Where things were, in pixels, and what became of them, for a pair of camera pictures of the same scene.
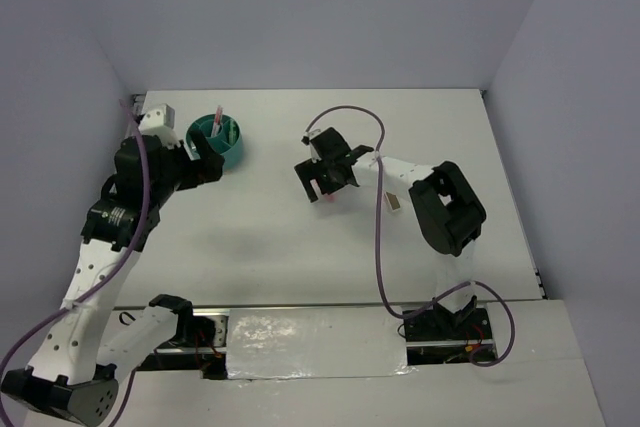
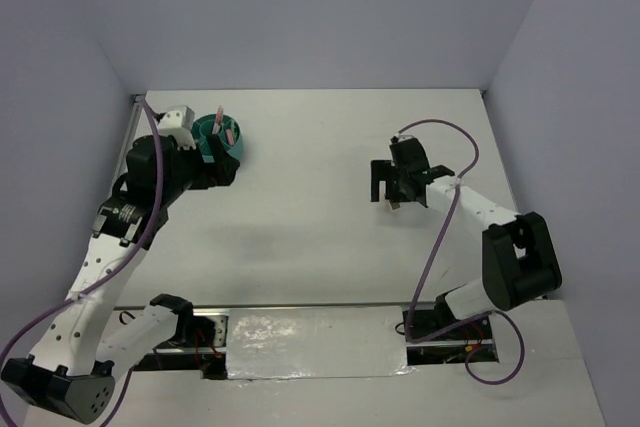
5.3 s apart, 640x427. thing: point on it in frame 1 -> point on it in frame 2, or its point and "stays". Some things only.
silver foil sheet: [295, 343] stays
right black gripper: [309, 170] -> [382, 171]
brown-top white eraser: [392, 200] stays
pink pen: [217, 121] stays
